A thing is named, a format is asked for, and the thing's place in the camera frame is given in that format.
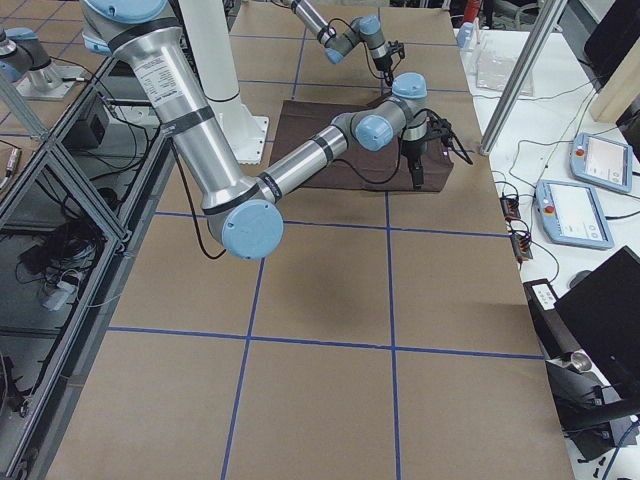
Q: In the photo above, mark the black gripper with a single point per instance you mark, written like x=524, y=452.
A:
x=413, y=150
x=381, y=64

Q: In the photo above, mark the dark brown t-shirt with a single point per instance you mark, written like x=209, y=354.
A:
x=358, y=169

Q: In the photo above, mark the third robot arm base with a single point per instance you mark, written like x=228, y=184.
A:
x=25, y=61

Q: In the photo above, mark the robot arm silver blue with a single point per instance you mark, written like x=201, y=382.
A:
x=181, y=56
x=339, y=38

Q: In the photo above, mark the clear plastic tray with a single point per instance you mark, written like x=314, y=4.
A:
x=490, y=65

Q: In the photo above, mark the near teach pendant tablet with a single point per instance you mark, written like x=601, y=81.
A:
x=571, y=215

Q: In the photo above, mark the teach pendant tablet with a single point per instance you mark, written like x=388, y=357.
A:
x=602, y=162
x=571, y=215

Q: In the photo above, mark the far teach pendant tablet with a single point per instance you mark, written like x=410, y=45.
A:
x=602, y=162

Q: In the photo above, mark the black monitor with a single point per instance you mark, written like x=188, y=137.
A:
x=602, y=313

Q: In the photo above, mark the aluminium frame column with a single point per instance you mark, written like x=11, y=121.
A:
x=549, y=15

